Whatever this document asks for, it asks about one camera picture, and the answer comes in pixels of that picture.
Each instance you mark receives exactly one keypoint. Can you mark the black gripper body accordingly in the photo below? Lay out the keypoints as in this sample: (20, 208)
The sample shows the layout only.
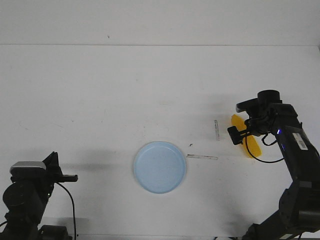
(56, 175)
(259, 125)

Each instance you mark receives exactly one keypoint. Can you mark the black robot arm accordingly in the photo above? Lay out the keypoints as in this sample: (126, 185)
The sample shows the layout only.
(299, 206)
(27, 197)

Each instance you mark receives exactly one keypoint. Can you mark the light blue round plate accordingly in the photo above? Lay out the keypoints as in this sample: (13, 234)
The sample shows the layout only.
(159, 167)

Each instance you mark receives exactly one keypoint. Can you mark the yellow corn cob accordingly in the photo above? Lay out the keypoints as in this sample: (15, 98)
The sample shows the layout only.
(250, 141)

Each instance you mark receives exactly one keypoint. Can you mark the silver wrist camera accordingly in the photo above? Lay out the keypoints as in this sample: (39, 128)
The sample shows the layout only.
(24, 169)
(246, 105)

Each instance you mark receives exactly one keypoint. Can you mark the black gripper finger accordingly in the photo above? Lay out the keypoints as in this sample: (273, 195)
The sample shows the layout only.
(236, 135)
(51, 163)

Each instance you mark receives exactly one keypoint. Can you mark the horizontal tape strip marker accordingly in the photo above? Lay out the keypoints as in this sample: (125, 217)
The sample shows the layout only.
(202, 157)

